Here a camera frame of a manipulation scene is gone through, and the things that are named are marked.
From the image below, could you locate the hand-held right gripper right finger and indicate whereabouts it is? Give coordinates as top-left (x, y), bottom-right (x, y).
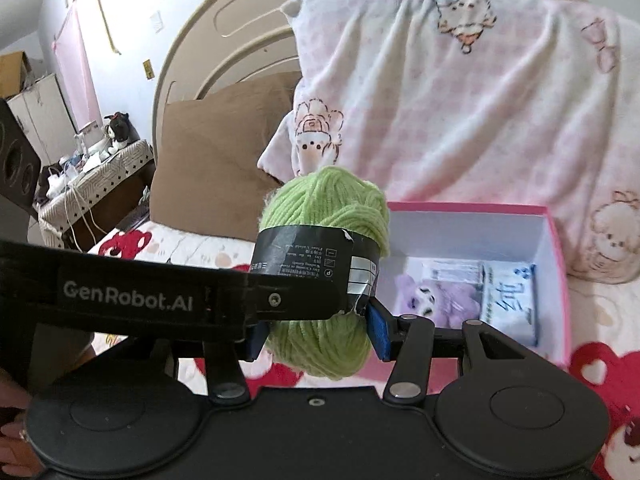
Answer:
top-left (365, 298), bottom-right (551, 402)

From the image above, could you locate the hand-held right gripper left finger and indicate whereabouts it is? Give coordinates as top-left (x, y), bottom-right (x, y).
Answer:
top-left (202, 321), bottom-right (272, 406)

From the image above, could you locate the purple plush toy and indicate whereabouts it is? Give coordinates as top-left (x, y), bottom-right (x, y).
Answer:
top-left (395, 274), bottom-right (483, 333)

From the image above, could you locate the white packet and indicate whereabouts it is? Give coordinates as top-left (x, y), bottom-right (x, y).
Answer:
top-left (425, 259), bottom-right (487, 286)

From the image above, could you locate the blue wet wipes pack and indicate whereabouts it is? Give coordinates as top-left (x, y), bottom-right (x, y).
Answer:
top-left (477, 261), bottom-right (542, 347)

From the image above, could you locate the green yarn ball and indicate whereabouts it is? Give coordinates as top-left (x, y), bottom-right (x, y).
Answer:
top-left (250, 166), bottom-right (392, 380)

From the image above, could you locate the pink cardboard box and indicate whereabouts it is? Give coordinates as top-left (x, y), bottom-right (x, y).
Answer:
top-left (250, 201), bottom-right (572, 397)

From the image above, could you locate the person's left hand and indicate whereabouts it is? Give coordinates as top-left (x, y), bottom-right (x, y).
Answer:
top-left (0, 367), bottom-right (40, 478)

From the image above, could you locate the bedside table with patterned cloth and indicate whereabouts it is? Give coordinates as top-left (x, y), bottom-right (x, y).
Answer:
top-left (37, 139), bottom-right (156, 251)

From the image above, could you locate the brown pillow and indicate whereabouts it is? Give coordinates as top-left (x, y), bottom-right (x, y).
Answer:
top-left (150, 71), bottom-right (303, 243)

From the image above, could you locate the black and white plush dog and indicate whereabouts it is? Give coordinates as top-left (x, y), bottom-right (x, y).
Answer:
top-left (102, 111), bottom-right (141, 153)

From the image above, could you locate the white cabinet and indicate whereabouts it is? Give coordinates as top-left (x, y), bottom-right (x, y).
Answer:
top-left (6, 72), bottom-right (78, 166)

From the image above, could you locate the pink printed pillow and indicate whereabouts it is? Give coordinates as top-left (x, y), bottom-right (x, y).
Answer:
top-left (257, 0), bottom-right (640, 291)

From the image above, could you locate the pink hanging cloth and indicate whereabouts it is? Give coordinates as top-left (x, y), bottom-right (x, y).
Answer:
top-left (52, 0), bottom-right (101, 131)

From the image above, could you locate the beige headboard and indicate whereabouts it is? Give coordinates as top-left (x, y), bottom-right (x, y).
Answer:
top-left (152, 0), bottom-right (586, 171)

